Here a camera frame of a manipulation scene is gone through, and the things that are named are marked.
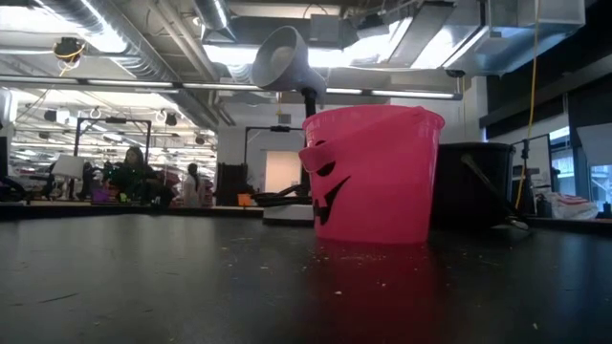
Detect pink pumpkin face bucket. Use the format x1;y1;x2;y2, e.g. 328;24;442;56
298;104;447;246

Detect white panel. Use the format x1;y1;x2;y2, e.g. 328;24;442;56
264;150;303;195

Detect black cabinet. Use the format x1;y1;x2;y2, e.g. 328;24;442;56
215;161;250;207

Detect white desk lamp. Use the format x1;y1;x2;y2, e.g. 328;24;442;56
250;24;328;226

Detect person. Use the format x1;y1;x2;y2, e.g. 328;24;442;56
110;146;162;205
183;161;206;208

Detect long ceiling light bar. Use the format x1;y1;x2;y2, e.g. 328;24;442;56
0;75;464;101

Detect black pumpkin face bucket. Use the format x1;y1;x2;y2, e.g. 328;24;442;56
429;140;532;231

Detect white shade table lamp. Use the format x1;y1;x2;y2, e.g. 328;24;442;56
51;153;87;201

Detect white bag red stripes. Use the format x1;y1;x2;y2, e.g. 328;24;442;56
544;190;600;221

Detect black lamp power cord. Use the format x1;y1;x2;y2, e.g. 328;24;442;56
251;183;313;208

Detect black camera frame rig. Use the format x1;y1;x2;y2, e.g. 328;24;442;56
243;124;307;166

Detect yellow hanging cable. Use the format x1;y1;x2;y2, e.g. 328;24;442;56
514;0;542;210

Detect black ceiling camera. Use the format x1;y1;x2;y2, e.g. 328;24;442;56
51;36;88;64

